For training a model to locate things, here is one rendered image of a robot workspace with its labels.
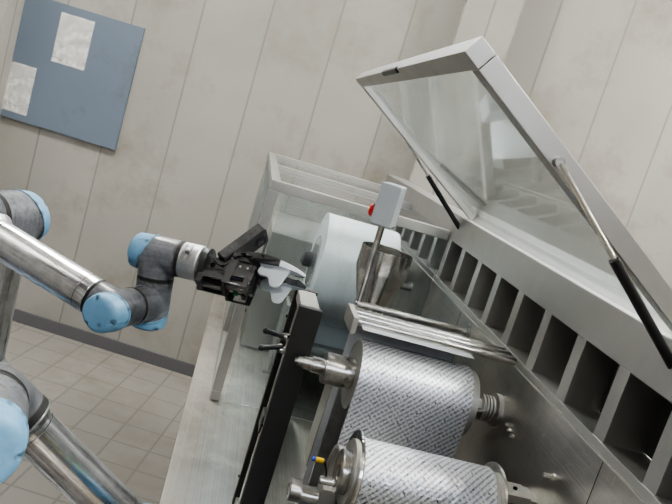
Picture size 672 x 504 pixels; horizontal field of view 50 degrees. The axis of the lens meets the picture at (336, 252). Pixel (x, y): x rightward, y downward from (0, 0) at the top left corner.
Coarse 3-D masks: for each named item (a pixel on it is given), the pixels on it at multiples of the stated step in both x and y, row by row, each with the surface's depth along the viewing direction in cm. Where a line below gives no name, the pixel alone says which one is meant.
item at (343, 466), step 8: (344, 448) 122; (344, 456) 119; (352, 456) 120; (336, 464) 123; (344, 464) 118; (352, 464) 119; (336, 472) 122; (344, 472) 118; (336, 480) 120; (344, 480) 118; (336, 488) 119; (344, 488) 118
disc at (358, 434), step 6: (354, 432) 125; (360, 432) 121; (360, 438) 120; (360, 444) 119; (360, 450) 118; (360, 456) 117; (360, 462) 116; (360, 468) 115; (360, 474) 115; (360, 480) 114; (354, 486) 116; (354, 492) 115; (354, 498) 114
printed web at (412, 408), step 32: (384, 352) 141; (416, 352) 147; (384, 384) 138; (416, 384) 139; (448, 384) 141; (352, 416) 139; (384, 416) 139; (416, 416) 140; (448, 416) 140; (320, 448) 155; (384, 448) 120; (416, 448) 141; (448, 448) 142; (384, 480) 116; (416, 480) 118; (448, 480) 119; (480, 480) 121
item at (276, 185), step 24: (264, 168) 320; (288, 168) 263; (264, 192) 264; (288, 192) 207; (312, 192) 208; (360, 192) 268; (264, 216) 208; (240, 312) 213; (216, 360) 249; (216, 384) 217
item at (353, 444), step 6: (354, 438) 123; (348, 444) 125; (354, 444) 121; (354, 450) 120; (354, 456) 119; (354, 462) 118; (354, 468) 117; (354, 474) 116; (354, 480) 116; (498, 480) 123; (348, 486) 118; (498, 486) 122; (348, 492) 117; (498, 492) 121; (336, 498) 123; (342, 498) 119; (348, 498) 116; (498, 498) 120
